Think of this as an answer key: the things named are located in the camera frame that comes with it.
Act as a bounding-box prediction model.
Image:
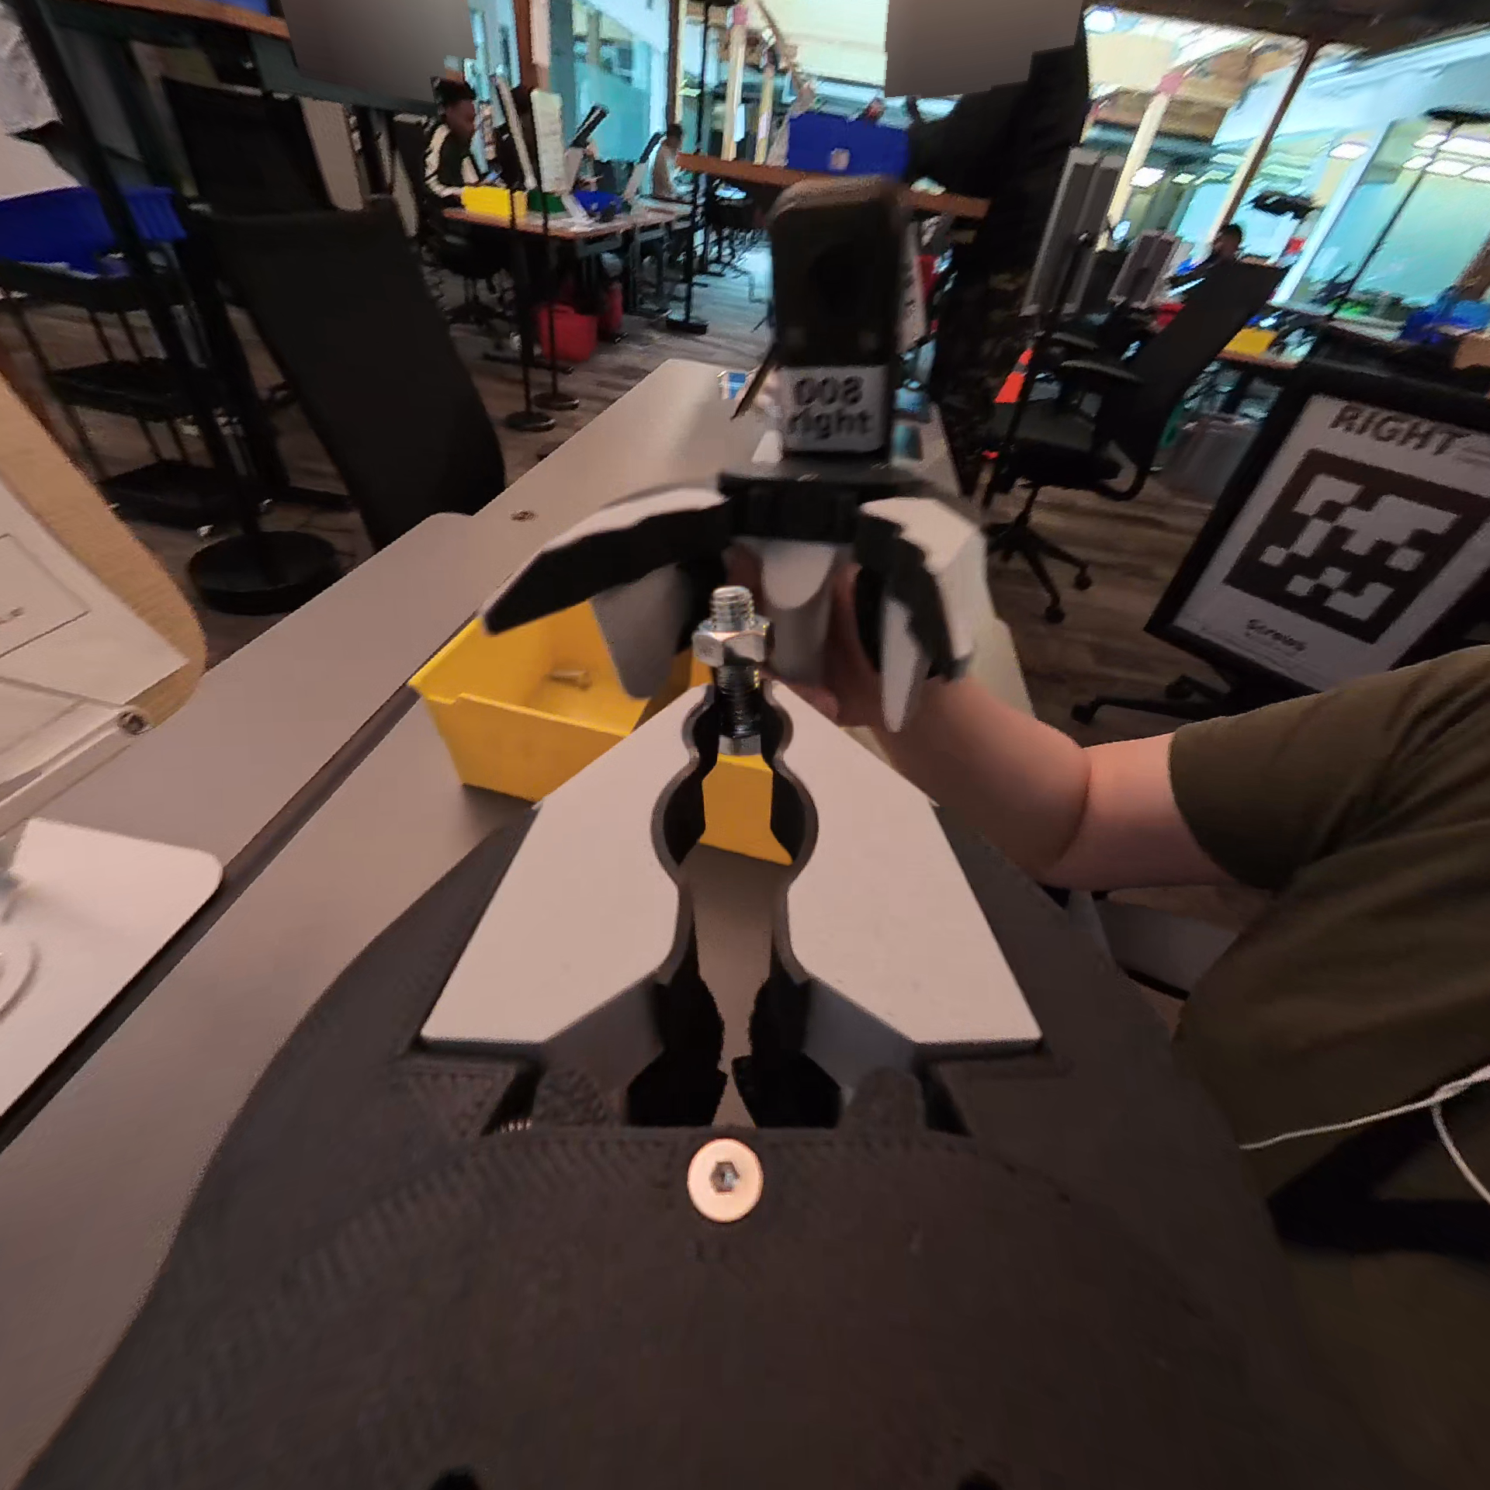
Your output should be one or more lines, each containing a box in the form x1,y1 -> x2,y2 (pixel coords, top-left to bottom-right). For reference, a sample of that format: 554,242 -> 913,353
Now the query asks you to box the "printed instruction sheet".
0,478 -> 187,806

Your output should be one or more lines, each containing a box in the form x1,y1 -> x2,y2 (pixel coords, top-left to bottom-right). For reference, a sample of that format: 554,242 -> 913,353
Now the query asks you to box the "black office chair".
982,261 -> 1282,625

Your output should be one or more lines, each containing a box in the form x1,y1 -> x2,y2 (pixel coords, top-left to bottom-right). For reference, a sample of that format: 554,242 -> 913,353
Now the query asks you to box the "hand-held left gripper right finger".
726,685 -> 1042,1129

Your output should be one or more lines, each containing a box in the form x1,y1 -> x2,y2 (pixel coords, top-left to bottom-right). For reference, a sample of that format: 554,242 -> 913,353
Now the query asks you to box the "grey trash can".
1163,414 -> 1264,502

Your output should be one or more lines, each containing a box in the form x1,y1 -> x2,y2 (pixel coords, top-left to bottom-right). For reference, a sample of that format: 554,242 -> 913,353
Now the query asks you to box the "blue storage bin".
0,187 -> 187,263
785,110 -> 909,176

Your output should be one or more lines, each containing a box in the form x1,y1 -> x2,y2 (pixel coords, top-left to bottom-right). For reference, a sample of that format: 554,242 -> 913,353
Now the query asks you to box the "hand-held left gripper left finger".
418,685 -> 716,1129

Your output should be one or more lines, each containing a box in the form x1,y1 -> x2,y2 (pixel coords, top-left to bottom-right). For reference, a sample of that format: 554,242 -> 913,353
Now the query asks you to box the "framed black-white marker sign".
1145,360 -> 1490,701

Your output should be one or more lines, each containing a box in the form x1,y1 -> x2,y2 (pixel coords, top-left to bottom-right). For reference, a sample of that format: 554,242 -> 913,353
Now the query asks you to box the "olive green shirt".
1168,646 -> 1490,1201

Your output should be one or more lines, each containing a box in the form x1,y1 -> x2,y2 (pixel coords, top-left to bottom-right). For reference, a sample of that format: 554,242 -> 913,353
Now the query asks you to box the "white thin cable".
1239,1065 -> 1490,1207

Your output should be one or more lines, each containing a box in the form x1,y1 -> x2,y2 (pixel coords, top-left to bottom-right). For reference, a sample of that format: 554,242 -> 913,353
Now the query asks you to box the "person's right hand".
721,545 -> 891,733

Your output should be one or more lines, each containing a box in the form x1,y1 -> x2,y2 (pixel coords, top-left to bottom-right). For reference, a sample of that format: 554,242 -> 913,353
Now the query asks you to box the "yellow plastic bin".
409,605 -> 797,866

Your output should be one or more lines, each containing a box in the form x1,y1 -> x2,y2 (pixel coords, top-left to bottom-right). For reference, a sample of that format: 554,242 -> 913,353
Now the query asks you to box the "white stand base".
0,818 -> 223,1120

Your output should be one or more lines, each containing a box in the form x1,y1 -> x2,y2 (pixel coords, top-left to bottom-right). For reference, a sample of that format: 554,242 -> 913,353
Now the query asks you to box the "black mesh chair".
221,199 -> 506,549

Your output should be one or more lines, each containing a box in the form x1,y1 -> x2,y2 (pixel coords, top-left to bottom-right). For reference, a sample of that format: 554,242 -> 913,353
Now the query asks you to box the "instruction sheet on stand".
0,373 -> 208,724

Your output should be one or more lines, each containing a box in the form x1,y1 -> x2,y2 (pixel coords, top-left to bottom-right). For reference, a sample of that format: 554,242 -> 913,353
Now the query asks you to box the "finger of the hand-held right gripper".
480,486 -> 737,703
854,499 -> 991,735

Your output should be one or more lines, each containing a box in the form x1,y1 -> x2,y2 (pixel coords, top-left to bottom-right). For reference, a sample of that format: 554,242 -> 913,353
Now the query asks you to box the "black pole stand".
22,0 -> 343,619

